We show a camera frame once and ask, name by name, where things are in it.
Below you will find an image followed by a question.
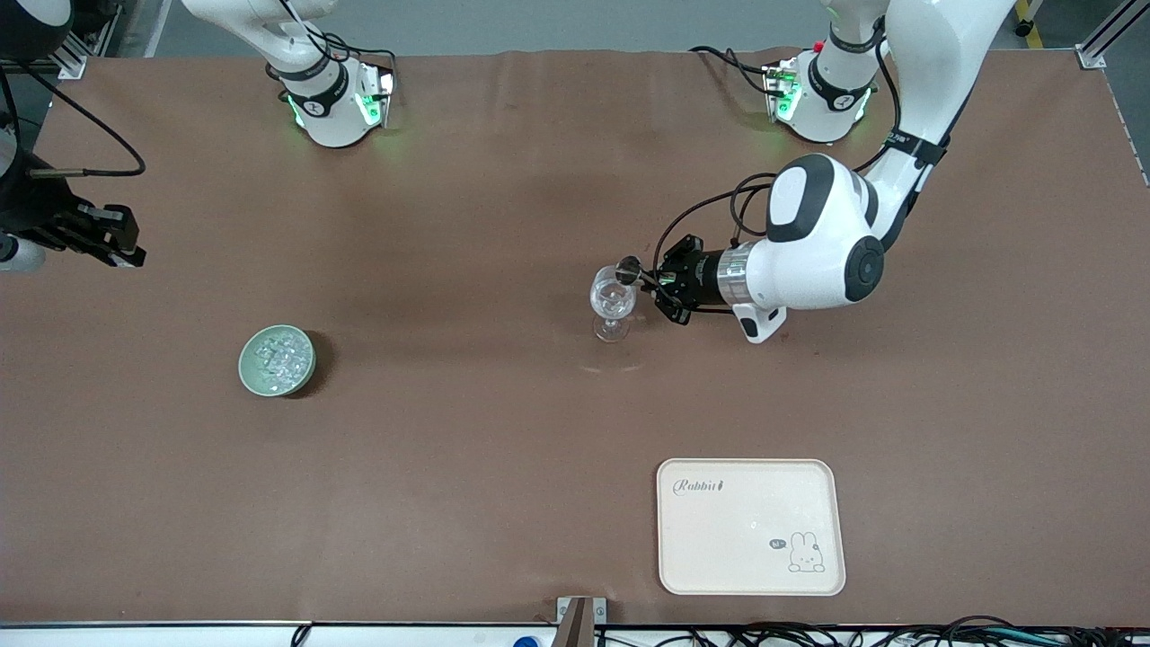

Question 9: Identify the cream rabbit print tray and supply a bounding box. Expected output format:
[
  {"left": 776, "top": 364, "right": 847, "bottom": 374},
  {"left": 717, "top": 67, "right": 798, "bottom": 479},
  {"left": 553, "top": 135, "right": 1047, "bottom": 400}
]
[{"left": 657, "top": 458, "right": 847, "bottom": 597}]

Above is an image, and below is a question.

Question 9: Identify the heap of clear ice cubes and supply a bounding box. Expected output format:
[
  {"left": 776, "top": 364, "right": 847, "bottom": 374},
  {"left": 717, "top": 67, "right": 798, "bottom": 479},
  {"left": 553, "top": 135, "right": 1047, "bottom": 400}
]
[{"left": 249, "top": 330, "right": 312, "bottom": 390}]

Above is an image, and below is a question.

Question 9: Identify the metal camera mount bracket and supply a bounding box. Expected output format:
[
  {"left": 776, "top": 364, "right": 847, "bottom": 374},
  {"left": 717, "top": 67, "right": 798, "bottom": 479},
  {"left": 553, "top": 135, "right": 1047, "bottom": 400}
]
[{"left": 555, "top": 596, "right": 608, "bottom": 647}]

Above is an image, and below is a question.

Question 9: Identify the aluminium frame profile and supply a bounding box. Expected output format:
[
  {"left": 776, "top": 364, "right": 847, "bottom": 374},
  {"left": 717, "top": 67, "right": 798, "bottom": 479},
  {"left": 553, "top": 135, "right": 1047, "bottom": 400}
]
[
  {"left": 1076, "top": 0, "right": 1150, "bottom": 69},
  {"left": 49, "top": 0, "right": 122, "bottom": 80}
]

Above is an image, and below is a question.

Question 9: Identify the green ceramic bowl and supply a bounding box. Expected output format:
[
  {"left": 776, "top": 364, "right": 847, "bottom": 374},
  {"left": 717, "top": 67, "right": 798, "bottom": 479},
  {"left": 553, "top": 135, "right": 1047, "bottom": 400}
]
[{"left": 237, "top": 324, "right": 317, "bottom": 396}]

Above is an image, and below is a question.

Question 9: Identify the clear stemmed wine glass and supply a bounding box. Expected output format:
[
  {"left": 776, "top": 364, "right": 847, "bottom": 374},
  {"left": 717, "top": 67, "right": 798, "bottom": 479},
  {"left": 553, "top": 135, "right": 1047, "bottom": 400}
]
[{"left": 588, "top": 266, "right": 637, "bottom": 343}]

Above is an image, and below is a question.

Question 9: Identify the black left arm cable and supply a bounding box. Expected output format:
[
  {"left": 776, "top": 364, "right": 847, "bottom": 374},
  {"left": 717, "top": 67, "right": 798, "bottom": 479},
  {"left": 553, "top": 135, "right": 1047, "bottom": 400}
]
[{"left": 650, "top": 36, "right": 904, "bottom": 272}]

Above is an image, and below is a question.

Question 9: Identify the brown table cover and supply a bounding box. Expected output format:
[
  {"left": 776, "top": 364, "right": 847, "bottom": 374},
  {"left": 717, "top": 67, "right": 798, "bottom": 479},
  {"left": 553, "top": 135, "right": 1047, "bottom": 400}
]
[{"left": 0, "top": 49, "right": 1150, "bottom": 628}]

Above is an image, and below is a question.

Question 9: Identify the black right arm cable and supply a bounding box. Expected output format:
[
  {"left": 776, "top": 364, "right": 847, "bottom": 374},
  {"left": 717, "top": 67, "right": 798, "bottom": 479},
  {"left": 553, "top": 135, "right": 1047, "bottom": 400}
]
[{"left": 0, "top": 65, "right": 147, "bottom": 178}]

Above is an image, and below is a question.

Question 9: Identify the black base power cable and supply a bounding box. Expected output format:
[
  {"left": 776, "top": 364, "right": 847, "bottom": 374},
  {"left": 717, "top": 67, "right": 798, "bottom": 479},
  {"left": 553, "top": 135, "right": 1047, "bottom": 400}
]
[{"left": 688, "top": 45, "right": 775, "bottom": 96}]

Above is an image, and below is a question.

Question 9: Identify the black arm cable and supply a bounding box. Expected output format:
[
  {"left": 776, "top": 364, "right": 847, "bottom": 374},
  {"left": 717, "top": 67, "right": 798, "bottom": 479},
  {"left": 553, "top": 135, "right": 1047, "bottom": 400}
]
[
  {"left": 650, "top": 36, "right": 904, "bottom": 272},
  {"left": 0, "top": 65, "right": 147, "bottom": 178}
]

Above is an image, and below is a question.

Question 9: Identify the black cable bundle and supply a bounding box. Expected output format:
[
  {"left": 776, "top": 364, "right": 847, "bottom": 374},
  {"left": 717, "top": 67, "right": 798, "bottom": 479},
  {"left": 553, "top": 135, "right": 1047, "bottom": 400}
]
[{"left": 597, "top": 615, "right": 1150, "bottom": 647}]

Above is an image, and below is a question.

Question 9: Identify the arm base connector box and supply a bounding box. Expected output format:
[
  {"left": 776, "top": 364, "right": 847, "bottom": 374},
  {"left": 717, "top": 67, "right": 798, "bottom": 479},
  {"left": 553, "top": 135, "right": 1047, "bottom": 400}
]
[
  {"left": 762, "top": 58, "right": 802, "bottom": 123},
  {"left": 356, "top": 65, "right": 397, "bottom": 129}
]

